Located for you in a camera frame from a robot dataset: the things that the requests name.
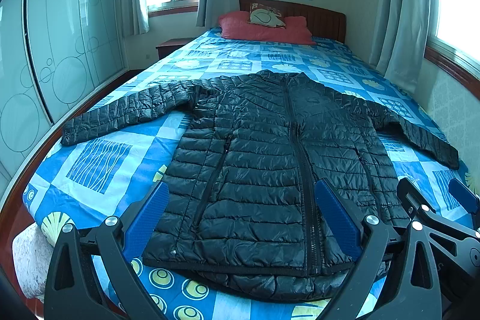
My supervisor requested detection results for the right window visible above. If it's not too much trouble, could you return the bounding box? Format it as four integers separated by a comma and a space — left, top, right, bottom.
433, 0, 479, 65

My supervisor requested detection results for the wooden bed frame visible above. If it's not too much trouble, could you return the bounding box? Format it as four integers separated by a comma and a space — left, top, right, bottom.
1, 70, 139, 317

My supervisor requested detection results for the red pillow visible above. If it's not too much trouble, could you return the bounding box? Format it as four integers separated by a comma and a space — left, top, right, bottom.
218, 10, 315, 45

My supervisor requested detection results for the grey curtain right side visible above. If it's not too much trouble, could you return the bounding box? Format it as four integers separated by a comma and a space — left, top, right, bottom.
368, 0, 431, 93

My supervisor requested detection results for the wooden nightstand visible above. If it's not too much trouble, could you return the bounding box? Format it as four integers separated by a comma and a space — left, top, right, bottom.
155, 37, 194, 60

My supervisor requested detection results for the dark wooden headboard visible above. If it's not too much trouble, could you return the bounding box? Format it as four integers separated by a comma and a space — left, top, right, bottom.
239, 0, 347, 43

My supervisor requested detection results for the small cream printed cushion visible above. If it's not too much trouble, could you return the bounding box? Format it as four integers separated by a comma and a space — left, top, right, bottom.
249, 2, 286, 28

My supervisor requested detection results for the black quilted puffer jacket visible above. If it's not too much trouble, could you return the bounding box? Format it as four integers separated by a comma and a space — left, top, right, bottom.
62, 70, 459, 301

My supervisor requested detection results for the white lace mattress cover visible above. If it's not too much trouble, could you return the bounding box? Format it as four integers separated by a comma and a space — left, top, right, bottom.
12, 223, 53, 303

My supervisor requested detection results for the white glass wardrobe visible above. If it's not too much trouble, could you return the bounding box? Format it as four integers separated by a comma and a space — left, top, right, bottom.
1, 0, 125, 194

